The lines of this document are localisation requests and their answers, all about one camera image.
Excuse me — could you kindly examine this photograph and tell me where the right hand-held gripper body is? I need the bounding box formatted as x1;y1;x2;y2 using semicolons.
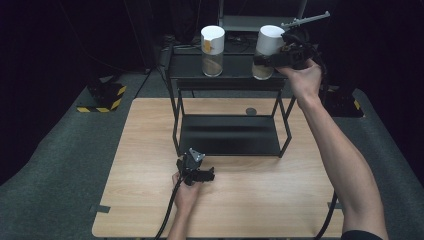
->
280;10;332;71

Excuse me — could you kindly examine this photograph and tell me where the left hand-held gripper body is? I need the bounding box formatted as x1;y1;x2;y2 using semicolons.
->
175;147;205;187

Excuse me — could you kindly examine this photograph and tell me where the glass jar with white lid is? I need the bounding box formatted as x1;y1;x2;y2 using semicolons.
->
251;24;287;81

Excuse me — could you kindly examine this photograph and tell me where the black metal rack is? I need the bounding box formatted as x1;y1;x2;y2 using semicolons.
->
165;43;298;159

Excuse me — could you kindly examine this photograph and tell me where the person's left hand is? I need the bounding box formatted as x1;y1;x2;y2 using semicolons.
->
171;171;204;215

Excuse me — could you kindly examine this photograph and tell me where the person's right hand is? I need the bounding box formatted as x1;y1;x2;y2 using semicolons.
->
275;59;324;108

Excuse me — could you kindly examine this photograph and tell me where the glass jar with orange label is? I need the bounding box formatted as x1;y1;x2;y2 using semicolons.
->
200;25;226;78

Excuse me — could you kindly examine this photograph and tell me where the yellow black striped stand base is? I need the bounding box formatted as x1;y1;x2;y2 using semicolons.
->
76;83;128;114
324;87;365;119

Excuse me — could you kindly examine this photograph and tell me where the black sleeve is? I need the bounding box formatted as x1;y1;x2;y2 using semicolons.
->
340;229;385;240

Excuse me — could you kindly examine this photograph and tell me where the grey metal frame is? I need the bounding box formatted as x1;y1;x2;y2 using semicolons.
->
218;0;308;33

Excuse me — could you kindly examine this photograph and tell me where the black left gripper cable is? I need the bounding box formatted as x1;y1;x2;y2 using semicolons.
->
153;175;185;240

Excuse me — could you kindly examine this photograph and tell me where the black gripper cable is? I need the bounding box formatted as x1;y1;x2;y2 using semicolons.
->
153;175;185;240
313;190;340;240

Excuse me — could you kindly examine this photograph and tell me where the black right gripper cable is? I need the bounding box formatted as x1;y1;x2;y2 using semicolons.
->
313;190;340;240

